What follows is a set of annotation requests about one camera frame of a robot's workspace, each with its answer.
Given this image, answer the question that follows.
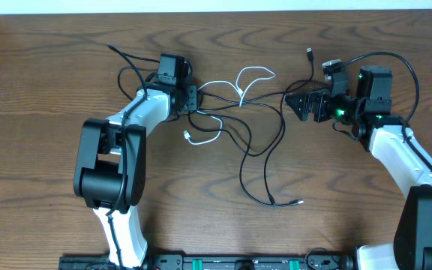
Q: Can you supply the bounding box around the black usb cable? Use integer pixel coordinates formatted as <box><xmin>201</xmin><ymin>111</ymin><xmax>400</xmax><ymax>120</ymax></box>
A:
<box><xmin>116</xmin><ymin>47</ymin><xmax>332</xmax><ymax>208</ymax></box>

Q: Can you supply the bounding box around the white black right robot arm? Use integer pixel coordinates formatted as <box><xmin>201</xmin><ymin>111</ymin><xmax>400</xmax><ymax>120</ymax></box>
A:
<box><xmin>285</xmin><ymin>61</ymin><xmax>432</xmax><ymax>269</ymax></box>

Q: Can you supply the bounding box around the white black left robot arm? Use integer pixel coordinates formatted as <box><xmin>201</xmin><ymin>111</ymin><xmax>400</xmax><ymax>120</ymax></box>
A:
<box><xmin>73</xmin><ymin>53</ymin><xmax>197</xmax><ymax>269</ymax></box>

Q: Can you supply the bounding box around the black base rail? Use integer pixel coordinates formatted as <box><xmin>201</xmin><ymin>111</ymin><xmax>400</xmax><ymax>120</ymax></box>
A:
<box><xmin>58</xmin><ymin>253</ymin><xmax>356</xmax><ymax>270</ymax></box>

